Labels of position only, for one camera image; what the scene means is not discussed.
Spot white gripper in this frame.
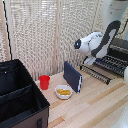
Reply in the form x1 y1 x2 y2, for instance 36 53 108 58
83 55 98 67

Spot red plastic cup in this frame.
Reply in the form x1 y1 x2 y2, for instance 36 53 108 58
38 74 51 91

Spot black toaster oven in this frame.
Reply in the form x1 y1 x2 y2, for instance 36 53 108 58
93 37 128 78

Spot dark blue book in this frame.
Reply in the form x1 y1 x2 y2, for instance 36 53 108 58
62 61 83 94

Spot yellow food pieces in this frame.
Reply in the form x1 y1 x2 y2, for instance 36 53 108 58
56 88 72 96

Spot white bowl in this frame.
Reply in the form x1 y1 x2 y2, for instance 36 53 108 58
54 84 74 100

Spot woven bamboo screen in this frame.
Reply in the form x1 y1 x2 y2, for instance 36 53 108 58
0 0 128 82

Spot black fabric storage box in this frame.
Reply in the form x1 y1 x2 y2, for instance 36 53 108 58
0 59 51 128

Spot thin black pole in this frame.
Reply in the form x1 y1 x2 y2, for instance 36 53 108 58
1 0 13 61

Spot black wire rack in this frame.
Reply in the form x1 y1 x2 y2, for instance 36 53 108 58
79 64 112 86

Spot wooden screen post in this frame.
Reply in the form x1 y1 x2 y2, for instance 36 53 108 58
50 0 65 76

